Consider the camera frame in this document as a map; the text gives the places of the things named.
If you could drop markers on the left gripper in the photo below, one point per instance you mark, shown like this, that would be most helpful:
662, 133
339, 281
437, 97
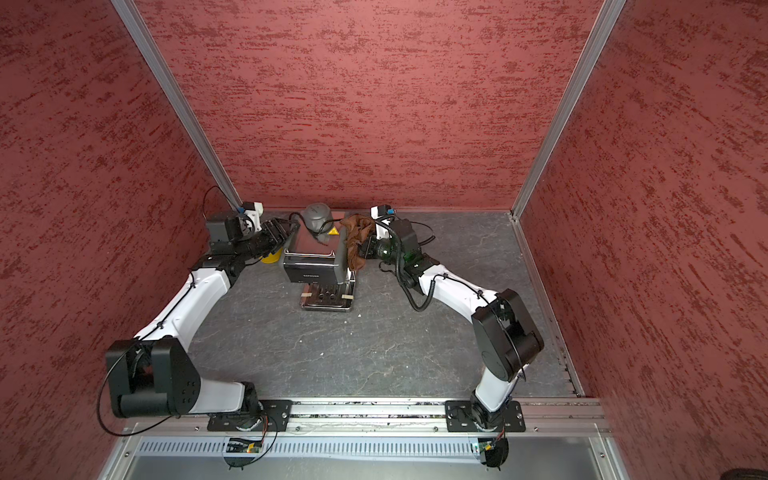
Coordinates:
276, 242

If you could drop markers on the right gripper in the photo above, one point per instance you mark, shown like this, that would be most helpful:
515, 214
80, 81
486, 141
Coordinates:
369, 245

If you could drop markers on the brown cloth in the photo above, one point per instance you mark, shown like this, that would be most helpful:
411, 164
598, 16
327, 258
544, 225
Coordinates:
360, 241

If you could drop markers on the silver coffee machine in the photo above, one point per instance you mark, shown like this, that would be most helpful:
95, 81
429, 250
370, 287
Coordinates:
316, 257

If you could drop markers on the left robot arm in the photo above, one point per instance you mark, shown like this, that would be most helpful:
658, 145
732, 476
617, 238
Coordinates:
152, 374

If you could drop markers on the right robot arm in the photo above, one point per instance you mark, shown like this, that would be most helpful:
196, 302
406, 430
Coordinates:
507, 337

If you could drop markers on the yellow metal pen bucket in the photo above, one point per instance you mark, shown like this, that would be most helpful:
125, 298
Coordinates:
271, 258

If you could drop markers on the left corner aluminium profile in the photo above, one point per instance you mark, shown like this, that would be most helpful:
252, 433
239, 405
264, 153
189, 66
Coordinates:
139, 32

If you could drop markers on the corner aluminium profile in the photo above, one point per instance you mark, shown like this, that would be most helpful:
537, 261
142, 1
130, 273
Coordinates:
139, 32
603, 26

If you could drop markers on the right corner aluminium profile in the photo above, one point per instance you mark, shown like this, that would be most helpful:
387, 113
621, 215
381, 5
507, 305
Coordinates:
603, 26

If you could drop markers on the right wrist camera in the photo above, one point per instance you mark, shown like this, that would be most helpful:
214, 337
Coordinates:
386, 222

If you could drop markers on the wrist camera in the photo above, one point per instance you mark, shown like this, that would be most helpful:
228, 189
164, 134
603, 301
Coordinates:
235, 226
386, 222

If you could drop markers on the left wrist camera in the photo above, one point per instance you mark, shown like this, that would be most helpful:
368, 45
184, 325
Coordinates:
235, 226

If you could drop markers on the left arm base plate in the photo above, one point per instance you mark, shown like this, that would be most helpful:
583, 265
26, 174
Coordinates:
267, 415

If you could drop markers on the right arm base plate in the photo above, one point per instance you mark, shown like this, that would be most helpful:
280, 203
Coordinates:
471, 416

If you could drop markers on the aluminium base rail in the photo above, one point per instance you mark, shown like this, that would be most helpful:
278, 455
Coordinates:
377, 428

